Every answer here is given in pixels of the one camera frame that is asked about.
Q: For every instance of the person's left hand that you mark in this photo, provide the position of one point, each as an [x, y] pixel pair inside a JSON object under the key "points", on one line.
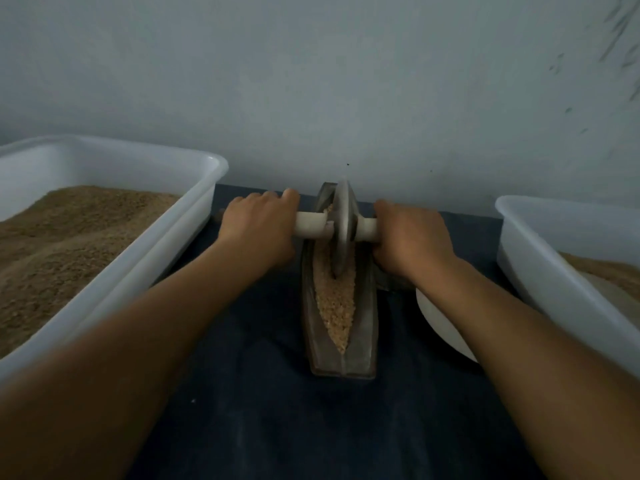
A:
{"points": [[258, 227]]}

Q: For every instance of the dark blue table cloth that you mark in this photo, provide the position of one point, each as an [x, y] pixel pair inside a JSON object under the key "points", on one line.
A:
{"points": [[260, 415]]}

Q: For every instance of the white plastic scoop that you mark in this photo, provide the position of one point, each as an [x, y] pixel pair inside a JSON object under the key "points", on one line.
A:
{"points": [[620, 300]]}

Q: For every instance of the large brown grain heap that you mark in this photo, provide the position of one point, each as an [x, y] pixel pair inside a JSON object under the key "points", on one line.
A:
{"points": [[65, 250], [610, 270]]}

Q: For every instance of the person's right hand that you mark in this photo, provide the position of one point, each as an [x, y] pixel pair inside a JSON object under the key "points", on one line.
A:
{"points": [[412, 240]]}

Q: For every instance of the white round plate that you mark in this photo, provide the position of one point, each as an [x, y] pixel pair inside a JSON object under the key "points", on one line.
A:
{"points": [[440, 325]]}

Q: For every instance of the white plastic tub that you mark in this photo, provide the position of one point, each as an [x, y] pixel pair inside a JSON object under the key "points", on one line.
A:
{"points": [[165, 245], [555, 295]]}

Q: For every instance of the boat-shaped metal grinding trough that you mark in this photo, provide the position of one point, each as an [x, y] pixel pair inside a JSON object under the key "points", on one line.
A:
{"points": [[350, 360]]}

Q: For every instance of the person's right forearm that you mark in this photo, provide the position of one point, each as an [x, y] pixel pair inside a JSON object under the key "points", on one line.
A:
{"points": [[540, 375]]}

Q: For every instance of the person's left forearm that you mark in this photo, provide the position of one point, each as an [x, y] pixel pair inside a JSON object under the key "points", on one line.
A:
{"points": [[110, 385]]}

